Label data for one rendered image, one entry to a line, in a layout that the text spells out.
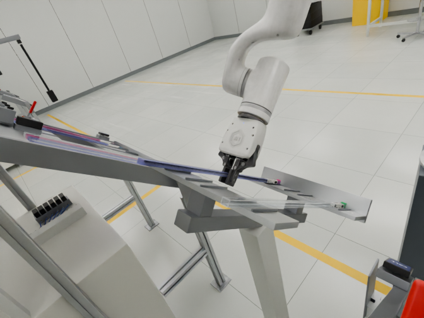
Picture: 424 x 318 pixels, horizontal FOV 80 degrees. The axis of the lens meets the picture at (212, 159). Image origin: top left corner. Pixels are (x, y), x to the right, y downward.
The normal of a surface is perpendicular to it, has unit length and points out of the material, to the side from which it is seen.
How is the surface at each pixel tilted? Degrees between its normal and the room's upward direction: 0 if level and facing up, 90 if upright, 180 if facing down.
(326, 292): 0
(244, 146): 38
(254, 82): 46
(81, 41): 90
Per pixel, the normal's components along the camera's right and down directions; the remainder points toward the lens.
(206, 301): -0.25, -0.82
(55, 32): 0.68, 0.24
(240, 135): -0.63, -0.30
